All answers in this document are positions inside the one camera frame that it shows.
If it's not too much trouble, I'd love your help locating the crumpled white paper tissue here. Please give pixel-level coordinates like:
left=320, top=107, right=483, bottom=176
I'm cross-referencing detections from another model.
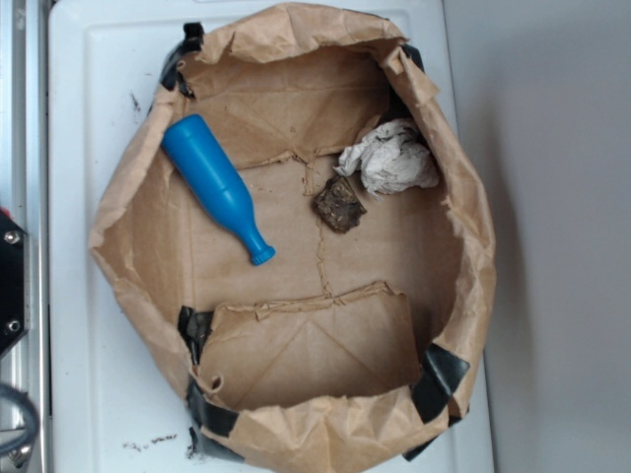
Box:
left=334, top=118, right=440, bottom=200

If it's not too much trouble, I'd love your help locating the brown paper bag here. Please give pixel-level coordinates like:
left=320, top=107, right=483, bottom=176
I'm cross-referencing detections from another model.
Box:
left=89, top=3, right=496, bottom=472

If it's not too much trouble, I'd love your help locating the dark brown dirt clump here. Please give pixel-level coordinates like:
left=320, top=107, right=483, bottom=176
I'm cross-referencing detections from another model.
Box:
left=314, top=175, right=367, bottom=234

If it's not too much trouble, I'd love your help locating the blue plastic bottle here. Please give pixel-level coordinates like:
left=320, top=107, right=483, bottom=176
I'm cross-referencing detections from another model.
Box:
left=162, top=114, right=275, bottom=266

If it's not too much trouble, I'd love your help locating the white plastic tray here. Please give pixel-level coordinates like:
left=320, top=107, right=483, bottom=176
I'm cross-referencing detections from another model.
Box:
left=48, top=1, right=495, bottom=472

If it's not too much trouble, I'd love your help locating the aluminium frame rail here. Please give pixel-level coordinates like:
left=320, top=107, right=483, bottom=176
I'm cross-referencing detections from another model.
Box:
left=1, top=1, right=53, bottom=472

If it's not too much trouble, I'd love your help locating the grey cable loop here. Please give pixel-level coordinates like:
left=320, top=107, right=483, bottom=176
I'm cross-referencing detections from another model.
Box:
left=0, top=382, right=40, bottom=468

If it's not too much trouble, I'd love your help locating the black metal bracket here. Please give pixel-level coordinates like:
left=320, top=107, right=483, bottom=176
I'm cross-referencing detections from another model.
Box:
left=0, top=207, right=31, bottom=358

